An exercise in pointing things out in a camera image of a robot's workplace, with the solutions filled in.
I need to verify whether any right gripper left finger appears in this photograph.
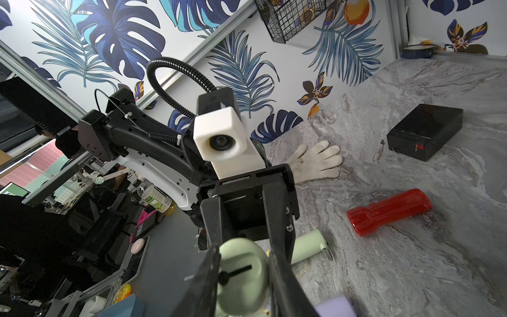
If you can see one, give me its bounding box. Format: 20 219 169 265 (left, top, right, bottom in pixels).
170 246 220 317

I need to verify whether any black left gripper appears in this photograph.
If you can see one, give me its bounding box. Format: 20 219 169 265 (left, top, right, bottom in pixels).
198 164 300 264

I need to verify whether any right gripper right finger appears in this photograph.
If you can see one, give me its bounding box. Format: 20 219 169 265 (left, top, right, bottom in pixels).
269 247 319 316

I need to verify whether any green flashlight back row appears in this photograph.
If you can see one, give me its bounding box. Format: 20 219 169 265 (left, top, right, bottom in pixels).
215 238 270 316

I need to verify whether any red flashlight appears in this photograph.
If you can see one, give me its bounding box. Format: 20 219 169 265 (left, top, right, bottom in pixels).
347 189 433 236

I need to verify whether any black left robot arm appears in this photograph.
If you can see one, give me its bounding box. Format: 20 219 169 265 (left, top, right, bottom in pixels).
78 87 271 227

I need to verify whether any purple flashlight back right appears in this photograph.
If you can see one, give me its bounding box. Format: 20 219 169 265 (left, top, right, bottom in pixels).
315 295 358 317

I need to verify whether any green flashlight front left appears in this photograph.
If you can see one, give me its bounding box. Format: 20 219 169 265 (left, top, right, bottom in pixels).
290 229 334 265

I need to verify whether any white work glove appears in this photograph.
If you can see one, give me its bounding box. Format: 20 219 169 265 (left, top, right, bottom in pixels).
287 141 343 184

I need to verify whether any person behind the cell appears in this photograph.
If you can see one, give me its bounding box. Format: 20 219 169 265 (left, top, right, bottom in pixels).
34 124 83 159

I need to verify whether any small black box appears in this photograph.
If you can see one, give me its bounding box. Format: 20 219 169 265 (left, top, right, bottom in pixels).
387 104 463 162

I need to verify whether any black tape roll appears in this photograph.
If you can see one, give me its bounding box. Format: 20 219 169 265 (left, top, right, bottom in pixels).
400 44 438 59

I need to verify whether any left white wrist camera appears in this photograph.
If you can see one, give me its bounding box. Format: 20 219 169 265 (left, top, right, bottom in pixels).
191 87 266 180

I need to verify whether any left black corrugated cable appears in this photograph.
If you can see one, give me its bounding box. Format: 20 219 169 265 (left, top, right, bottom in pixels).
146 56 218 120

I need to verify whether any black wire basket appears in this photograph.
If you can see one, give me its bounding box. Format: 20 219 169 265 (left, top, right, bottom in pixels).
254 0 343 44

